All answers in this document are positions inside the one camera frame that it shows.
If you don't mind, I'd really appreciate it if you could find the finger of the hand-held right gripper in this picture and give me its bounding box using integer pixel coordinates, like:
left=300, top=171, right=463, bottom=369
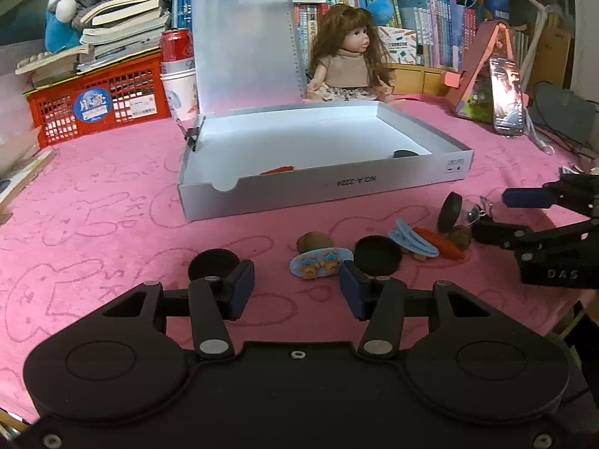
left=502, top=173, right=599, bottom=220
left=472, top=217, right=593, bottom=256

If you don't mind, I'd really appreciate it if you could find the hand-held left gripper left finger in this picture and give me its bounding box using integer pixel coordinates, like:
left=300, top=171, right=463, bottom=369
left=102, top=259, right=256, bottom=360

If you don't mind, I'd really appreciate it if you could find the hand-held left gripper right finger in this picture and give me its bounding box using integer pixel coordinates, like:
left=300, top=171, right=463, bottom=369
left=339, top=261, right=499, bottom=360

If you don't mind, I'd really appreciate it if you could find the blue bear hair clip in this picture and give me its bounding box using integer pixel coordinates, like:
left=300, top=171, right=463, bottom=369
left=289, top=246, right=354, bottom=280

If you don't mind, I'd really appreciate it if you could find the orange carrot hair clip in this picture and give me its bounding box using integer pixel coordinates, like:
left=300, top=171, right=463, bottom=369
left=412, top=227, right=469, bottom=260

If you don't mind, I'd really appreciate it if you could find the white file box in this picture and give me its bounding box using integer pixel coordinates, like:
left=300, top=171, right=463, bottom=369
left=177, top=0, right=474, bottom=222

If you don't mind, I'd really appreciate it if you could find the dark grey object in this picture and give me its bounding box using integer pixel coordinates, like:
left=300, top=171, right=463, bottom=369
left=533, top=82, right=599, bottom=146

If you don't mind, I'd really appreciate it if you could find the smartphone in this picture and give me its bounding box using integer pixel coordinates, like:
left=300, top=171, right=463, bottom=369
left=489, top=56, right=526, bottom=137

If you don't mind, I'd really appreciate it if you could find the pink phone stand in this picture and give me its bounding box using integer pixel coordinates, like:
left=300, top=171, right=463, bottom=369
left=442, top=21, right=529, bottom=120

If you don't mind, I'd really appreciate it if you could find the wooden desk shelf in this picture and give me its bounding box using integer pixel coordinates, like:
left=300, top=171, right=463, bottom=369
left=388, top=63, right=457, bottom=97

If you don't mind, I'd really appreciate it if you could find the pink printed towel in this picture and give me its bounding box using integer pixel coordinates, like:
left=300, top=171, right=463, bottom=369
left=0, top=91, right=599, bottom=424

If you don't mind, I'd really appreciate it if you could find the black binder clip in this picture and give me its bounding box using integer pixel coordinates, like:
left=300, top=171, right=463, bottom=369
left=175, top=114, right=207, bottom=153

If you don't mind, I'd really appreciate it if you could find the row of shelved books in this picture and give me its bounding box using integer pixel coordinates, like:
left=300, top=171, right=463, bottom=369
left=171, top=0, right=487, bottom=73

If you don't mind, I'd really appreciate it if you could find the white printed carton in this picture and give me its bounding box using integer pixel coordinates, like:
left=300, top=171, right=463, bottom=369
left=377, top=25, right=417, bottom=65

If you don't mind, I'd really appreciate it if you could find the white paper cup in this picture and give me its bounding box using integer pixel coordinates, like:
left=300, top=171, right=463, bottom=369
left=160, top=60, right=200, bottom=122

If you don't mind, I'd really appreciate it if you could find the brown-haired doll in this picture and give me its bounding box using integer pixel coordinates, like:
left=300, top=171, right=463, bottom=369
left=302, top=4, right=396, bottom=104

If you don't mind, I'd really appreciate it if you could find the red plastic crate with sticker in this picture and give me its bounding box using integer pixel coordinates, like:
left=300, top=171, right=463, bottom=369
left=25, top=51, right=176, bottom=148

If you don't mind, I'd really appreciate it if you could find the red drink can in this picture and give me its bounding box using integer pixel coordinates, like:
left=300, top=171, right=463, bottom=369
left=160, top=28, right=195, bottom=64

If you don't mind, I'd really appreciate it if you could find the stack of worn books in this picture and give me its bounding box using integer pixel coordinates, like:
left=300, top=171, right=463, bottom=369
left=16, top=0, right=181, bottom=89

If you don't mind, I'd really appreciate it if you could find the blue and white plush toy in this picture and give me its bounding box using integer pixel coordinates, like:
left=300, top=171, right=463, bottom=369
left=44, top=0, right=89, bottom=54

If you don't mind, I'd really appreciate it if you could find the window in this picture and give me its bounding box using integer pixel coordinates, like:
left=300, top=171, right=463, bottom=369
left=0, top=0, right=59, bottom=73

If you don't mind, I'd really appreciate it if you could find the white charging cable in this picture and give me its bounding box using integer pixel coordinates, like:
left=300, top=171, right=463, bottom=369
left=524, top=117, right=555, bottom=155

